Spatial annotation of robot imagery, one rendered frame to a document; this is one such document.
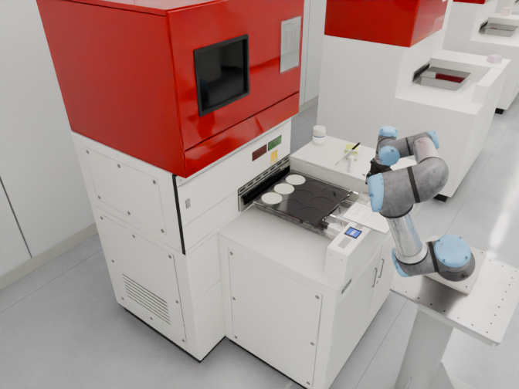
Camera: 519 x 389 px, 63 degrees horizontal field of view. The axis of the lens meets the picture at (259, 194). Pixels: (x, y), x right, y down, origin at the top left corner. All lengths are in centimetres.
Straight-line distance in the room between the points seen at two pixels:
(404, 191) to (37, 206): 247
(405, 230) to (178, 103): 87
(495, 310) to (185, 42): 146
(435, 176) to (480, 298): 68
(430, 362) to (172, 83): 163
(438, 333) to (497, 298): 31
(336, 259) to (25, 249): 222
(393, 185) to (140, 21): 94
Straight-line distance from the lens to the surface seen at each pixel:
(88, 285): 308
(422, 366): 222
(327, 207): 202
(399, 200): 132
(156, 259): 209
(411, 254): 160
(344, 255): 167
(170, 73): 145
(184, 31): 146
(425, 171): 132
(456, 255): 164
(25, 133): 297
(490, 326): 178
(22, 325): 301
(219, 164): 181
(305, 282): 178
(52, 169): 313
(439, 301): 179
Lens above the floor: 204
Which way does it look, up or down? 33 degrees down
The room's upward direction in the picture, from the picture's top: straight up
